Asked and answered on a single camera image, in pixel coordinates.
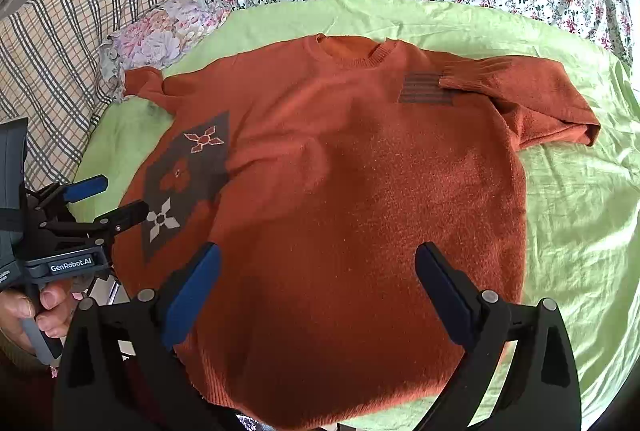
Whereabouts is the person's left hand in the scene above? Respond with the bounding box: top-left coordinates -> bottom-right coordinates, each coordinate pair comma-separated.
1,279 -> 78,354

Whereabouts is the orange knit sweater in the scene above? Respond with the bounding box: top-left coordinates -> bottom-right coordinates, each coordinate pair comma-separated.
114,35 -> 600,429

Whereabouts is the pink floral pillow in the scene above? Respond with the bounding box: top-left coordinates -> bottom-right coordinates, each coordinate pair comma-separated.
99,0 -> 231,102

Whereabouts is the light green bed sheet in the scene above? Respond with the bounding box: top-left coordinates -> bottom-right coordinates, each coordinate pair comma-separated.
74,0 -> 639,430

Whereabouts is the beige plaid blanket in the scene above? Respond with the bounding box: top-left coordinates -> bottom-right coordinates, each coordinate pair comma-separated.
1,0 -> 165,188

